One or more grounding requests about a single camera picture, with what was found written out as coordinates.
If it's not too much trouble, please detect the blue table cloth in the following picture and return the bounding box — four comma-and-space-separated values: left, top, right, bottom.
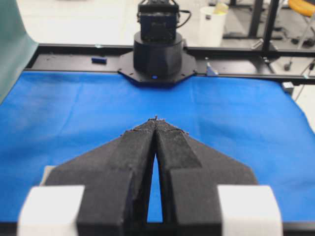
0, 72, 315, 222

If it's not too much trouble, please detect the white plastic bucket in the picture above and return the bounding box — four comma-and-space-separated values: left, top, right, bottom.
199, 6, 227, 47

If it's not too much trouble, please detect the yellow object in background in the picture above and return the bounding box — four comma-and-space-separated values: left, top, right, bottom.
288, 0, 315, 17

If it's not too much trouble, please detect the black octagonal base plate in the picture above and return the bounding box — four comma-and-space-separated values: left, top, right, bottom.
118, 52, 197, 87

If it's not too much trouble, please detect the black metal stand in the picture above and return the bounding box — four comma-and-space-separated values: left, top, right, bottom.
222, 0, 291, 52

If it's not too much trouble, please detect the black aluminium table frame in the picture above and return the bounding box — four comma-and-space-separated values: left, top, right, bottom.
26, 44, 315, 86

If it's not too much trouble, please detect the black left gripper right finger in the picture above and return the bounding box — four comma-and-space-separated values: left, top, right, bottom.
155, 120, 258, 236

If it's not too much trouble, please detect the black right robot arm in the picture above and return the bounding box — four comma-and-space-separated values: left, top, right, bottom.
133, 0, 182, 76

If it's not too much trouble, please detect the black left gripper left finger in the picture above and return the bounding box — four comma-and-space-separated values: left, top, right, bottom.
45, 120, 156, 236

